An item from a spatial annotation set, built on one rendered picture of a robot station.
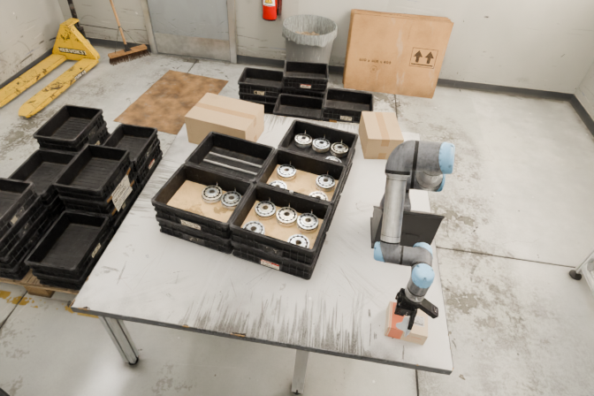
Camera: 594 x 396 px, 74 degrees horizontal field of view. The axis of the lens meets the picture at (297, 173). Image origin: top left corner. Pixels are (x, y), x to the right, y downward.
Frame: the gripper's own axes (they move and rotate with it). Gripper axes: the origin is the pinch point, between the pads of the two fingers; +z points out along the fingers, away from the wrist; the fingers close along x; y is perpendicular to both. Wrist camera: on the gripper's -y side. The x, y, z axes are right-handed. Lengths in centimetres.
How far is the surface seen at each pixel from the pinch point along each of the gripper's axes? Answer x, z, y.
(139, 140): -116, 38, 198
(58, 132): -96, 27, 248
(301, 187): -57, -8, 59
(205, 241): -16, 1, 97
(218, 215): -26, -8, 93
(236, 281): -2, 5, 76
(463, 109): -311, 75, -69
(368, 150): -107, -2, 28
